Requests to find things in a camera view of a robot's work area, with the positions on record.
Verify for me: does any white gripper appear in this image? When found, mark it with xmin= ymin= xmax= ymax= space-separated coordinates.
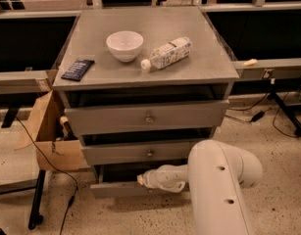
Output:
xmin=137 ymin=169 xmax=158 ymax=189

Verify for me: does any grey bottom drawer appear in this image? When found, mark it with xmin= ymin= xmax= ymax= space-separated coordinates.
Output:
xmin=90 ymin=160 xmax=188 ymax=198

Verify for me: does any grey drawer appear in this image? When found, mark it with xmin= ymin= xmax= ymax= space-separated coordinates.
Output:
xmin=65 ymin=100 xmax=228 ymax=135
xmin=81 ymin=139 xmax=200 ymax=165
xmin=90 ymin=160 xmax=188 ymax=198

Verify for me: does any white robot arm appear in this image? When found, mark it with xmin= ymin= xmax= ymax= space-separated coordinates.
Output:
xmin=137 ymin=140 xmax=263 ymax=235

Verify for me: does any grey middle drawer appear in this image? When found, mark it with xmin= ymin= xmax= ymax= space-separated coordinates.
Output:
xmin=81 ymin=139 xmax=200 ymax=165

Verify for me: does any grey drawer cabinet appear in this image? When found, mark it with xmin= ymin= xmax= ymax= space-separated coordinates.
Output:
xmin=52 ymin=6 xmax=240 ymax=184

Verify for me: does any grey top drawer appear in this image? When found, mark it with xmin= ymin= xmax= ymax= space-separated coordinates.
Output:
xmin=65 ymin=100 xmax=228 ymax=135

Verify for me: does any brown cardboard box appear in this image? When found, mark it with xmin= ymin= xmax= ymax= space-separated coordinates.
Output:
xmin=15 ymin=91 xmax=84 ymax=171

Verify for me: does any black table leg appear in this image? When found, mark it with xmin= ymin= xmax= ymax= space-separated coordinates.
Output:
xmin=28 ymin=170 xmax=46 ymax=230

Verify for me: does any dark blue snack packet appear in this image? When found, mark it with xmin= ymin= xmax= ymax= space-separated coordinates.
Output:
xmin=62 ymin=59 xmax=94 ymax=81

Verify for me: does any clear plastic bottle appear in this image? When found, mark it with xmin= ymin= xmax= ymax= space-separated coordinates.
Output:
xmin=140 ymin=36 xmax=192 ymax=71

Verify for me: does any black power adapter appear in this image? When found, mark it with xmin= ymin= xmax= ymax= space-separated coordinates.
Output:
xmin=250 ymin=111 xmax=265 ymax=122

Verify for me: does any white ceramic bowl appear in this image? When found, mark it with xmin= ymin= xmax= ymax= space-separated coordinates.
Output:
xmin=106 ymin=30 xmax=144 ymax=62

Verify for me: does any small yellow foam piece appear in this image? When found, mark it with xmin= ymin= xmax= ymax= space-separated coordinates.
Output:
xmin=243 ymin=59 xmax=258 ymax=67

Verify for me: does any black stand leg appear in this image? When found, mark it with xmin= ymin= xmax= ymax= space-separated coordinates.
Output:
xmin=268 ymin=78 xmax=301 ymax=137

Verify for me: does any black floor cable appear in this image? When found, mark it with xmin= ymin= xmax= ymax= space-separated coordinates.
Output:
xmin=14 ymin=116 xmax=79 ymax=235

